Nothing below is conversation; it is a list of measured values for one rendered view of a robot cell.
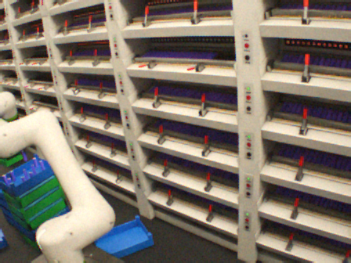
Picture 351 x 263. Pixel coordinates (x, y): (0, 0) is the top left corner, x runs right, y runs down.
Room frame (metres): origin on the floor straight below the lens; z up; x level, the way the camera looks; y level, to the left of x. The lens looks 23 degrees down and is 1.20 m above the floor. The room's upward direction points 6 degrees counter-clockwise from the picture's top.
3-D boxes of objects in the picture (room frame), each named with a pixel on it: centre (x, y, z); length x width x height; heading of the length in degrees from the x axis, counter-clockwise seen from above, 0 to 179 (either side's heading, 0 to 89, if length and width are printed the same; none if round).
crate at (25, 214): (1.39, 0.88, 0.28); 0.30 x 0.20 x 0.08; 145
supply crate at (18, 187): (1.39, 0.88, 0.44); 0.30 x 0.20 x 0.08; 145
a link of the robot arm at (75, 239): (0.72, 0.42, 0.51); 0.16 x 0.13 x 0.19; 133
